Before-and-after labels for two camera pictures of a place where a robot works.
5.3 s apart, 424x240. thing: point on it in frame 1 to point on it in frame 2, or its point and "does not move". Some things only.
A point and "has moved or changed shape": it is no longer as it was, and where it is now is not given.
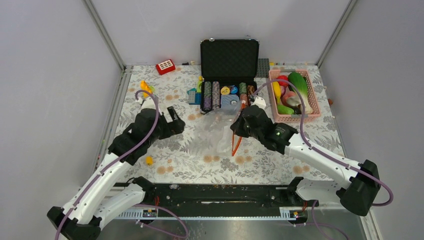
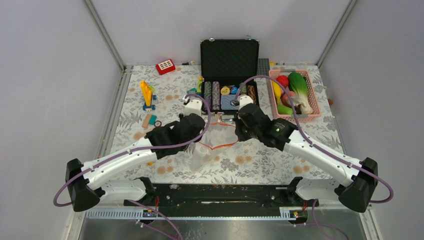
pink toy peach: [287, 94] does not move
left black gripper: [172, 128] to [181, 116]
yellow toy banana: [277, 90] does not move
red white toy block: [166, 66] does not move
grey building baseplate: [263, 68] does not move
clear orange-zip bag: [212, 134] has moved or changed shape
